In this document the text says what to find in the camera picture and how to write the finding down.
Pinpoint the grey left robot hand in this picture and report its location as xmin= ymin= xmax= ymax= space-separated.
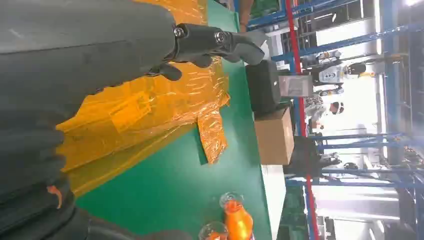
xmin=0 ymin=0 xmax=267 ymax=240

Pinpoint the orange drink bottle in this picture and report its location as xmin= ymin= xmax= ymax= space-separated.
xmin=219 ymin=192 xmax=255 ymax=240
xmin=198 ymin=221 xmax=229 ymax=240

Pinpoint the yellow plastic sheet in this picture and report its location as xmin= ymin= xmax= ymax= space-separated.
xmin=55 ymin=0 xmax=232 ymax=199

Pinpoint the green table mat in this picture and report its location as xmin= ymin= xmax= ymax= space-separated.
xmin=76 ymin=0 xmax=274 ymax=240

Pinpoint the black zip case yellow tag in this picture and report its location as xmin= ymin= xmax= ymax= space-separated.
xmin=245 ymin=59 xmax=282 ymax=116

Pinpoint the brown cardboard box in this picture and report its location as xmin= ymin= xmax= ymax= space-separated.
xmin=254 ymin=107 xmax=295 ymax=166

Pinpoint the person with headset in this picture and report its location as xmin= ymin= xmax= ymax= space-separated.
xmin=304 ymin=95 xmax=346 ymax=131

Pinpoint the black chair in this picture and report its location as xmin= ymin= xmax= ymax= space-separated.
xmin=283 ymin=135 xmax=343 ymax=178

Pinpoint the white table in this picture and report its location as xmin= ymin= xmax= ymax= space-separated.
xmin=260 ymin=26 xmax=288 ymax=240

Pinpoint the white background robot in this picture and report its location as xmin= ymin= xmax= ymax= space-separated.
xmin=310 ymin=51 xmax=368 ymax=88

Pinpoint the blue metal rack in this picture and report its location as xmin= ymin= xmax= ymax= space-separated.
xmin=246 ymin=0 xmax=424 ymax=240

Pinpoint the red metal post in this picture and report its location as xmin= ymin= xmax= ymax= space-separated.
xmin=284 ymin=0 xmax=321 ymax=240

